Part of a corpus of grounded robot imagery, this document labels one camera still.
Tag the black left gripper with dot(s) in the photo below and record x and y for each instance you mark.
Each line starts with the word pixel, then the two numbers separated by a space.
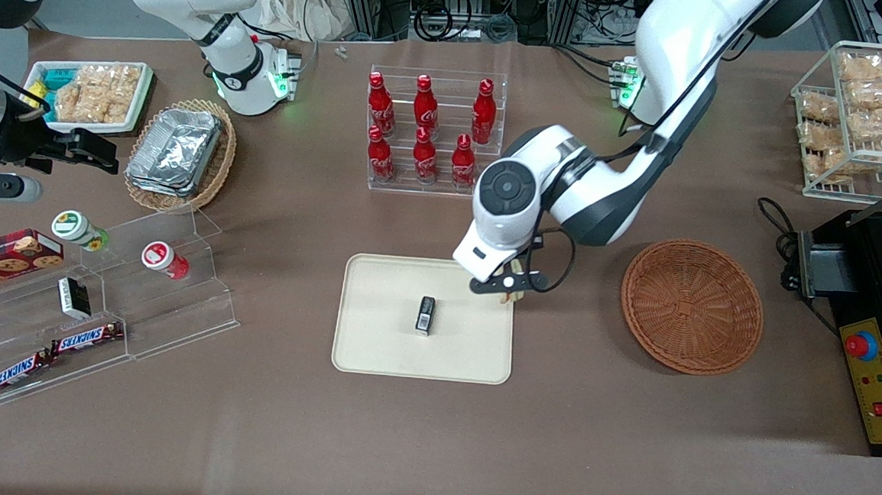
pixel 538 244

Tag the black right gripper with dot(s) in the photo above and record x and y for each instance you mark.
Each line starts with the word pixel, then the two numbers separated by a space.
pixel 21 139

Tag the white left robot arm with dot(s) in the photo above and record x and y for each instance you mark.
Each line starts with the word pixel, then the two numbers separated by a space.
pixel 675 47

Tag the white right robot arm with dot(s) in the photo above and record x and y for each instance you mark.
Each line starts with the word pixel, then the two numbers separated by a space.
pixel 229 74

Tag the white rectangular snack tray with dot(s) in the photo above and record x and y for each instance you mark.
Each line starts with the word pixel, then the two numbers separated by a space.
pixel 145 84

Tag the oval light wicker basket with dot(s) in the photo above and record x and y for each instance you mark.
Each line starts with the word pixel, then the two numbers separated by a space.
pixel 220 161

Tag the beige plastic tray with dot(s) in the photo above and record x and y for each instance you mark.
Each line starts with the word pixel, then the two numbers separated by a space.
pixel 382 328

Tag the round brown wicker basket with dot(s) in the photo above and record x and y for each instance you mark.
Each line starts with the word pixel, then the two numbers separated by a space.
pixel 690 309

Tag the large bag of rice crackers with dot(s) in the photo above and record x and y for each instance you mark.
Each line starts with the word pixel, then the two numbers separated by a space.
pixel 98 93

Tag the green lidded cup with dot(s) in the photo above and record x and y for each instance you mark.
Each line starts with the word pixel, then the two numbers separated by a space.
pixel 75 227

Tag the stacked aluminium foil containers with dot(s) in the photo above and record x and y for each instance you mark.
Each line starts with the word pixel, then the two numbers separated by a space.
pixel 175 151

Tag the yellow snack packet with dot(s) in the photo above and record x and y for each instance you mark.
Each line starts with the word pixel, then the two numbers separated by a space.
pixel 37 95

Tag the teal snack packet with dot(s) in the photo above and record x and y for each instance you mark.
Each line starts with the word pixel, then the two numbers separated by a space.
pixel 57 77

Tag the red cola bottle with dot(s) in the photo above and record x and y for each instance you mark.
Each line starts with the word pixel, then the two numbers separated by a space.
pixel 425 107
pixel 463 163
pixel 380 156
pixel 484 112
pixel 425 157
pixel 380 106

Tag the small black box white label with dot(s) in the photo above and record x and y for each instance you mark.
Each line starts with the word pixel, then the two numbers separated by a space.
pixel 426 315

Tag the red lidded cup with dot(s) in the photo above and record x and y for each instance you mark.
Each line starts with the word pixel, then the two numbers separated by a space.
pixel 161 257

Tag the red cookie box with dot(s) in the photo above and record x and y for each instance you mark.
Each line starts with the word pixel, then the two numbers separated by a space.
pixel 4 259

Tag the clear acrylic stepped shelf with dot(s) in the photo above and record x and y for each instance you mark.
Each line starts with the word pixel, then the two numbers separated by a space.
pixel 176 315

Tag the snickers bar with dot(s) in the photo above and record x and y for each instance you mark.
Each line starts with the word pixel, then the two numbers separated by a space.
pixel 16 373
pixel 87 338

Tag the clear acrylic bottle rack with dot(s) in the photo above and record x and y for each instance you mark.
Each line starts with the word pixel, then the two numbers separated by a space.
pixel 451 87

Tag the beige cloth bag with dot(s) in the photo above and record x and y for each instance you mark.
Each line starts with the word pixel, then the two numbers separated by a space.
pixel 295 1

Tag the clear bag of crackers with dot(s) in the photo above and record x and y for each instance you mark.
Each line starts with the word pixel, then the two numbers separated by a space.
pixel 817 108
pixel 881 124
pixel 819 136
pixel 861 68
pixel 875 96
pixel 829 162

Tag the red emergency stop button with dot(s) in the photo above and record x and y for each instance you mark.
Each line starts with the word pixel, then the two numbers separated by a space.
pixel 859 345

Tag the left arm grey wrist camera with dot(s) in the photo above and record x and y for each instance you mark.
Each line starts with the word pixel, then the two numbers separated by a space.
pixel 511 282

